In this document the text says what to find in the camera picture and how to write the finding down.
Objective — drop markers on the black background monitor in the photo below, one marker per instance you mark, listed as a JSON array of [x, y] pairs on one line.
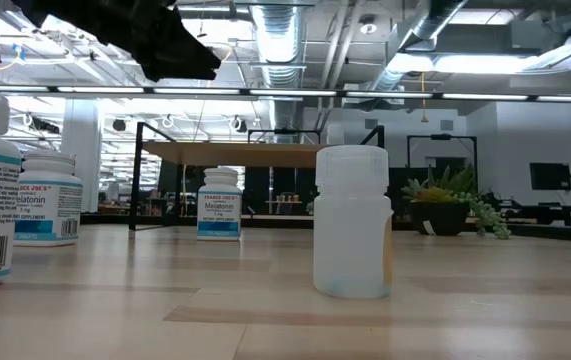
[[550, 176]]

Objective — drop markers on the black aluminium table frame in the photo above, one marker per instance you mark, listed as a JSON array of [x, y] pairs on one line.
[[105, 218]]

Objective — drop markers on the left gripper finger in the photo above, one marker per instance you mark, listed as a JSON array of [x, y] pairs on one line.
[[165, 30], [180, 74]]

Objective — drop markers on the translucent white plastic bottle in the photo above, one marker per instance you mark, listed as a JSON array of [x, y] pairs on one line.
[[352, 225]]

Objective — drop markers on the long ceiling light strip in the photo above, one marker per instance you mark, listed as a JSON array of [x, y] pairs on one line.
[[290, 92]]

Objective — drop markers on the wooden shelf with black frame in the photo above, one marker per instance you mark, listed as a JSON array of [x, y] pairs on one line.
[[240, 154]]

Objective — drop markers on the black metal frame rig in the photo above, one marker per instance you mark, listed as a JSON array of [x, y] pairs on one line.
[[442, 136], [285, 131]]

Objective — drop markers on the silver smooth ceiling duct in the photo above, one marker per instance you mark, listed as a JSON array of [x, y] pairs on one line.
[[430, 22]]

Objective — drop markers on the succulent plant in black pot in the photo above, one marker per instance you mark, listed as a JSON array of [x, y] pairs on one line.
[[437, 217]]

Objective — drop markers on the white room column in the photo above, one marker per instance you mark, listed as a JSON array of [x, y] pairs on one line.
[[82, 165]]

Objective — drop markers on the silver ribbed ceiling duct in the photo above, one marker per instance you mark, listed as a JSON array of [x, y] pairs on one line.
[[277, 40]]

